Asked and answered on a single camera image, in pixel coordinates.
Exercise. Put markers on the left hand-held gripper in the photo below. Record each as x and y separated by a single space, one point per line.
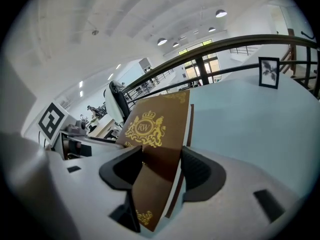
51 120

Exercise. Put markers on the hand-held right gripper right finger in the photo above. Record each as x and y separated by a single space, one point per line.
202 176

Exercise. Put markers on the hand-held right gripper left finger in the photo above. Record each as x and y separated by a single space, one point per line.
120 169

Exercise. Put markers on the brown book with gold crest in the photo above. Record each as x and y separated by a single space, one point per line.
160 124

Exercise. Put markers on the beige desk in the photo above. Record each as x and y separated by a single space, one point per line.
105 125

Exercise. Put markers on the white cloth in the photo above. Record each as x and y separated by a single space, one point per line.
112 106

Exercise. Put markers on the black office chair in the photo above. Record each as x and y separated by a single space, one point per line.
122 101

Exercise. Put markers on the dark metal railing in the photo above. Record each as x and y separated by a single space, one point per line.
200 49

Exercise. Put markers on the grey dome pendant lamp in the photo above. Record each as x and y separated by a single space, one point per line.
212 29
162 41
221 13
175 44

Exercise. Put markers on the wooden stair railing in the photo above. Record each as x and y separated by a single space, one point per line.
290 51

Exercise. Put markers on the black picture frame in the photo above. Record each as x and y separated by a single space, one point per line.
268 72

